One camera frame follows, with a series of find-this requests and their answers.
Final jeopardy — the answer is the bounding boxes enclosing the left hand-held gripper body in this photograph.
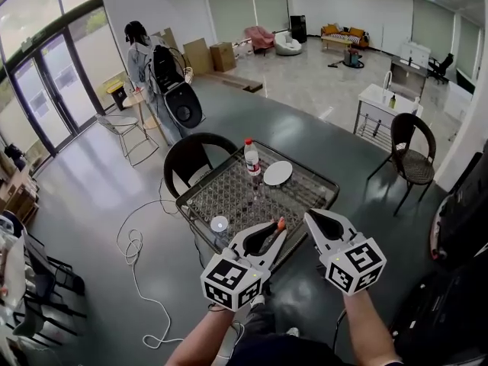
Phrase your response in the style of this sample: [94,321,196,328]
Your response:
[201,247,274,313]

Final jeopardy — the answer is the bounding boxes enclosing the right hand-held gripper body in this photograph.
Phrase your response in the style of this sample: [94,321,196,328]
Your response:
[318,233,387,295]

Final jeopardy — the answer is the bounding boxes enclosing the white plate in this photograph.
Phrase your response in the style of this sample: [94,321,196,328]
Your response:
[263,160,294,187]

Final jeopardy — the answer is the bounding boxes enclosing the person's left forearm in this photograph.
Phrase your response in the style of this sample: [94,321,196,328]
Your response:
[165,306,239,366]

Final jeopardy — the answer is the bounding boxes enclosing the person's right forearm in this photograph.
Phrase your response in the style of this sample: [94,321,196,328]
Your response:
[340,288,404,366]

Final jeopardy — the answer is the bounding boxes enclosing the glass-topped wicker table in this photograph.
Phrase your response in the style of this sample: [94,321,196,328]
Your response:
[175,140,341,275]

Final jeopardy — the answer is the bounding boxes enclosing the clear red-capped water bottle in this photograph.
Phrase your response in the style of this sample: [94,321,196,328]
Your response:
[243,138,262,178]

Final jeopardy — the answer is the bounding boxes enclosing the person's dark clothing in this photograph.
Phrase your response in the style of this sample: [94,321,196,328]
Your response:
[227,301,346,366]

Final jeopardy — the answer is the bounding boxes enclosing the dark wicker chair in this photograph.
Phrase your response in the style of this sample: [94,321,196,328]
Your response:
[367,112,438,217]
[163,132,239,200]

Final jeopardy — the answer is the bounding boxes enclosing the black red-trimmed suitcase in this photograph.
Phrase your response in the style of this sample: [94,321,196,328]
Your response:
[387,255,488,366]

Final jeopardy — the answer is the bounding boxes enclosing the black open suitcase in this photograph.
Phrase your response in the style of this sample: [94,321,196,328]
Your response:
[428,149,488,268]

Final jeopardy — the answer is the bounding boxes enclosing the white sink cabinet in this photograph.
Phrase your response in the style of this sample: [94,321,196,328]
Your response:
[352,82,425,145]

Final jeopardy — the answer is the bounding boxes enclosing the flat wooden boards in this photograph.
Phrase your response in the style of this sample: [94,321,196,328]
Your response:
[194,72,265,93]

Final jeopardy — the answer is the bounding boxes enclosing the grey desk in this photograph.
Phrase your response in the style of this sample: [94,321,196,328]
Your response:
[390,56,429,99]

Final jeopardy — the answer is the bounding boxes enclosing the canister vacuum cleaner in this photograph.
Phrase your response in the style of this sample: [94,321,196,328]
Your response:
[327,48,366,69]

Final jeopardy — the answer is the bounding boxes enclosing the round wooden side table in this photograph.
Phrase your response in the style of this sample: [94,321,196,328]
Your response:
[121,88,169,146]

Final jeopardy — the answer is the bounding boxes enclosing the brown cardboard box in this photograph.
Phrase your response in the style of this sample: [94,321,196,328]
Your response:
[209,41,237,73]

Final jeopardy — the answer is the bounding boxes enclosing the black folding chairs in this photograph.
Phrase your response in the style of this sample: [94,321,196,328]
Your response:
[13,229,88,348]

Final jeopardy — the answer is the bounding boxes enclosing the tall flat cardboard box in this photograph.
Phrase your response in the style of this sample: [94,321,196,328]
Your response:
[182,37,214,77]

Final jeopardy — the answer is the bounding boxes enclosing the low wooden coffee table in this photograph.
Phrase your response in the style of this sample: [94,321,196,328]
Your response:
[320,36,354,53]

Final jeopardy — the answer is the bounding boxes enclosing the white bean bag chair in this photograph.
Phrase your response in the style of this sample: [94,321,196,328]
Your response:
[274,31,303,56]

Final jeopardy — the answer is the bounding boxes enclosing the black office chair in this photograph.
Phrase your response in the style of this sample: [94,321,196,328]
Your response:
[427,53,456,85]

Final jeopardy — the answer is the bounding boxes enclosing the yellow-lidded black bin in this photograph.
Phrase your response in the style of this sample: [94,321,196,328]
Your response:
[104,79,130,112]

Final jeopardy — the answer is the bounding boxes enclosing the orange sofa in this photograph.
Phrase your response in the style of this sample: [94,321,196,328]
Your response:
[320,23,371,50]

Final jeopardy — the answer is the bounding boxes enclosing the pink armchair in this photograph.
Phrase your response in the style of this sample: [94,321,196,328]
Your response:
[245,25,276,55]

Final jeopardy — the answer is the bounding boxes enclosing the black cabinet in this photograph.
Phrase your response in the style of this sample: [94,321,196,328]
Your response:
[289,14,308,44]

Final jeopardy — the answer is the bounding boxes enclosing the large cardboard box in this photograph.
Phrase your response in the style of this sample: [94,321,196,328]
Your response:
[151,27,180,55]

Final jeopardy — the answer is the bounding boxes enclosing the cluttered white workbench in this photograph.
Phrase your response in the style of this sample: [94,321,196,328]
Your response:
[0,210,28,312]

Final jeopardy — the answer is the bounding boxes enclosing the grey roller blind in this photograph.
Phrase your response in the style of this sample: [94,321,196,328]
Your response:
[204,0,290,42]

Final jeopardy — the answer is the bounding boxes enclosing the stack of cardboard boxes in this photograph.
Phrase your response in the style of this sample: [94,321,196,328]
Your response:
[0,157,41,225]

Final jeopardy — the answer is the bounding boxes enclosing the glass double door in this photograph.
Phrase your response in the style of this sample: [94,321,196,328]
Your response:
[6,27,101,156]

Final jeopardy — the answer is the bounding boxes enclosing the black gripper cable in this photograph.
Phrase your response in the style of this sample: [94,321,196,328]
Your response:
[207,303,246,360]

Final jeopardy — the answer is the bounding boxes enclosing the white floor cable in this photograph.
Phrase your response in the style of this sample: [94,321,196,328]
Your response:
[115,198,185,349]

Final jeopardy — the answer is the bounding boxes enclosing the metal wire chair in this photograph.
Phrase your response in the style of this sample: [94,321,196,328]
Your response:
[95,113,160,168]

